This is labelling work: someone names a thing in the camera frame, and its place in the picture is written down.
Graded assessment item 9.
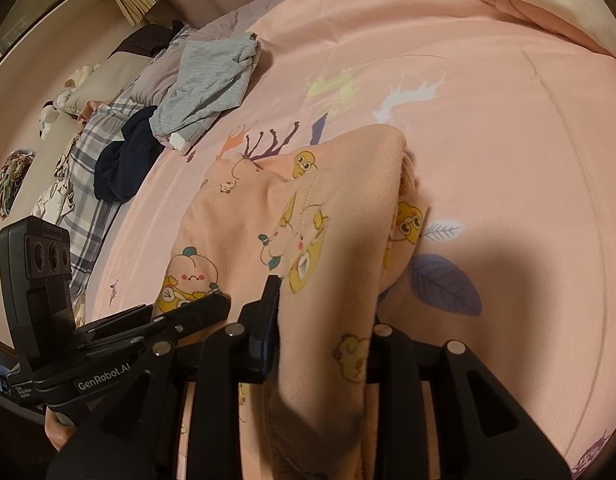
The navy dark cloth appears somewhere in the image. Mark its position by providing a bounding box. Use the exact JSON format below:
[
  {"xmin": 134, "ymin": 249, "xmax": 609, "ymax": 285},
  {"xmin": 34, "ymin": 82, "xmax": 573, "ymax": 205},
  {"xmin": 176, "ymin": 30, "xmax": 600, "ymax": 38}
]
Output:
[{"xmin": 94, "ymin": 105, "xmax": 163, "ymax": 202}]

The dark brown cloth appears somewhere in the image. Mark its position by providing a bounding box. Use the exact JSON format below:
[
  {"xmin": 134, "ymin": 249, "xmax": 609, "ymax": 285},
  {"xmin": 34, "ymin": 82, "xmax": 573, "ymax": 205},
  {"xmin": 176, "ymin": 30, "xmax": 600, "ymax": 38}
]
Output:
[{"xmin": 110, "ymin": 21, "xmax": 186, "ymax": 59}]

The pink printed bed sheet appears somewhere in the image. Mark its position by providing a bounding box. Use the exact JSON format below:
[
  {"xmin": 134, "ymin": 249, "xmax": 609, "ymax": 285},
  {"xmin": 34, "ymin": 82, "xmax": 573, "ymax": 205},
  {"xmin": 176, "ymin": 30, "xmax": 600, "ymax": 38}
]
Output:
[{"xmin": 85, "ymin": 0, "xmax": 616, "ymax": 480}]

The white floral cloth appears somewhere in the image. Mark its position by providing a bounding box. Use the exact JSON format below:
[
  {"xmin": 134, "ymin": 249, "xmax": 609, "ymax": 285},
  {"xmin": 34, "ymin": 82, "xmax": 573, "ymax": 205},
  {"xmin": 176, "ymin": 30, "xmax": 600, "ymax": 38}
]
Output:
[{"xmin": 38, "ymin": 64, "xmax": 101, "ymax": 140}]

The light grey garment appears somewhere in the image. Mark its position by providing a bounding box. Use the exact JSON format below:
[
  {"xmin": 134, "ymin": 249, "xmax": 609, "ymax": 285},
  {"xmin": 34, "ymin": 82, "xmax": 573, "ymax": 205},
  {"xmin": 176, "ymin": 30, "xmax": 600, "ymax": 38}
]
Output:
[{"xmin": 150, "ymin": 31, "xmax": 263, "ymax": 155}]

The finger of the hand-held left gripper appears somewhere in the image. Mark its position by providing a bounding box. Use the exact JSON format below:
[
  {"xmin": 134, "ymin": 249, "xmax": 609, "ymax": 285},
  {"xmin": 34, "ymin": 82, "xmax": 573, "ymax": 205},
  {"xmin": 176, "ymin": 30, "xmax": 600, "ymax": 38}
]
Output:
[{"xmin": 73, "ymin": 292, "xmax": 232, "ymax": 358}]

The colourful patterned cloth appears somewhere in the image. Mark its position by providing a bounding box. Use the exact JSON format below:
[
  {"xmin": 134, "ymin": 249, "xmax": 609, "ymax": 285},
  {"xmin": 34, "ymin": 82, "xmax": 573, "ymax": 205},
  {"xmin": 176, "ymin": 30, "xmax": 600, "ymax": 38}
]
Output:
[{"xmin": 0, "ymin": 148, "xmax": 37, "ymax": 222}]

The pale wardrobe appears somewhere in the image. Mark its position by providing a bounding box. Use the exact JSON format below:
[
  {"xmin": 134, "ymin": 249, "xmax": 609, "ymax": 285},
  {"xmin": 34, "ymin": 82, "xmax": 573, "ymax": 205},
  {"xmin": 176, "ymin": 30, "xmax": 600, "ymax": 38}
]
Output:
[{"xmin": 0, "ymin": 0, "xmax": 114, "ymax": 78}]

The white patterned cloth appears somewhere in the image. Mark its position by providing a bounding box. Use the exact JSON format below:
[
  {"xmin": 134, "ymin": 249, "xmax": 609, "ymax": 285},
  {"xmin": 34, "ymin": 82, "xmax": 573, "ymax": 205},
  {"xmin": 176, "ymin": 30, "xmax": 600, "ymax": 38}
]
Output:
[{"xmin": 30, "ymin": 177, "xmax": 78, "ymax": 223}]

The pink cartoon print garment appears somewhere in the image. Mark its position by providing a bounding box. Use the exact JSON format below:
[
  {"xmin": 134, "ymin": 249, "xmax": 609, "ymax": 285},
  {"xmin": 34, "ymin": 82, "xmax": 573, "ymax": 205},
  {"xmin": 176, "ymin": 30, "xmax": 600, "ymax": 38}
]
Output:
[{"xmin": 155, "ymin": 125, "xmax": 431, "ymax": 480}]

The person's left hand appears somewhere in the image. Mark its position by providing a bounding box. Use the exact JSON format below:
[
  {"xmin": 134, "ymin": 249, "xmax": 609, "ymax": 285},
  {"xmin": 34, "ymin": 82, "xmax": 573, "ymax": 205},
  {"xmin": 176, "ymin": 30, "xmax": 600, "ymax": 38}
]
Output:
[{"xmin": 44, "ymin": 405, "xmax": 80, "ymax": 450}]

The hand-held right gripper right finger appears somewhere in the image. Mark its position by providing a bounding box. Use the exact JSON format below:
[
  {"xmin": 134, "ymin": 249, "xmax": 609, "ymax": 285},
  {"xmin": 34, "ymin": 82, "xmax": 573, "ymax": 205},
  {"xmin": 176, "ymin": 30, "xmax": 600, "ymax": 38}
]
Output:
[{"xmin": 363, "ymin": 322, "xmax": 573, "ymax": 480}]

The grey plaid bedding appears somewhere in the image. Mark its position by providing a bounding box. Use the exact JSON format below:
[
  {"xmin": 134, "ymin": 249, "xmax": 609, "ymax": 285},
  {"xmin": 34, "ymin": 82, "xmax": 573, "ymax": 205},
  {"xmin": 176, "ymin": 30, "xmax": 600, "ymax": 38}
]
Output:
[{"xmin": 53, "ymin": 102, "xmax": 141, "ymax": 298}]

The lilac grey quilt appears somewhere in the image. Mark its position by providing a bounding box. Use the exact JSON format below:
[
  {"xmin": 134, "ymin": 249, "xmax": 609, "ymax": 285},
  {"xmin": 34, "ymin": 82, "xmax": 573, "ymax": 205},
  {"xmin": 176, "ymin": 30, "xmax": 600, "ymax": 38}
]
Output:
[{"xmin": 130, "ymin": 0, "xmax": 286, "ymax": 106}]

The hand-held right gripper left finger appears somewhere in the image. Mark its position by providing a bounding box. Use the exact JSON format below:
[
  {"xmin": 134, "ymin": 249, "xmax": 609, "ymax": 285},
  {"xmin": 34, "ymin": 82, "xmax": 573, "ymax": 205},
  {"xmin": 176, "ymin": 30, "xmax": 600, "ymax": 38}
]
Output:
[{"xmin": 48, "ymin": 275, "xmax": 283, "ymax": 480}]

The beige pillow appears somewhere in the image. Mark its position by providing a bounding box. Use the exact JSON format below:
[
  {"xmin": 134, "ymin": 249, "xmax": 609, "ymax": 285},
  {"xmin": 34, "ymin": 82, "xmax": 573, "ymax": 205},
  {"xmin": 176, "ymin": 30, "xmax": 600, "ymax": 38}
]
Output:
[{"xmin": 63, "ymin": 52, "xmax": 154, "ymax": 117}]

